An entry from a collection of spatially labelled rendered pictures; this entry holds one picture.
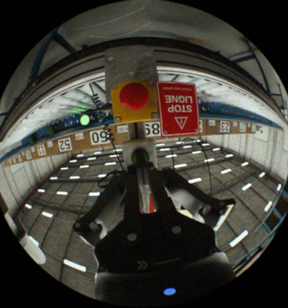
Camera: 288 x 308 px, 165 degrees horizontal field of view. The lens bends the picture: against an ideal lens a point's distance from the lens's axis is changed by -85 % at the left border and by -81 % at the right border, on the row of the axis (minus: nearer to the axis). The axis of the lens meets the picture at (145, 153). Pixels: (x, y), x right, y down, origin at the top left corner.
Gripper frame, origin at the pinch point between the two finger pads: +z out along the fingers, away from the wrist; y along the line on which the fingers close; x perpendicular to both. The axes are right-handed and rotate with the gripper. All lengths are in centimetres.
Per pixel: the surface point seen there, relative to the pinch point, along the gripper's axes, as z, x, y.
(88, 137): 67, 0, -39
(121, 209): 1.0, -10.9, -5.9
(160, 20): 39, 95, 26
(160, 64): 7.3, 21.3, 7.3
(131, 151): 4.6, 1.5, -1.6
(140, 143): 4.6, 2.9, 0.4
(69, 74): 7.3, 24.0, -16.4
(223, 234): 169, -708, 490
